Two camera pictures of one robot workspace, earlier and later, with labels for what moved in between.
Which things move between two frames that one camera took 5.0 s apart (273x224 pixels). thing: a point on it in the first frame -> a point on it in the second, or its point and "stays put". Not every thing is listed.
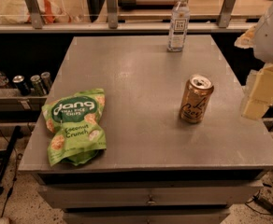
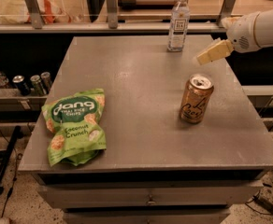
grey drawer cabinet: (156, 197) stays put
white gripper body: (271, 36) -> (243, 34)
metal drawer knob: (150, 200) stays put
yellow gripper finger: (247, 39) -> (228, 21)
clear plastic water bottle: (179, 25) stays put
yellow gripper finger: (264, 85) -> (221, 50)
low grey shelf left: (10, 100) stays put
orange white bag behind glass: (15, 10) stays put
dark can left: (21, 85) stays put
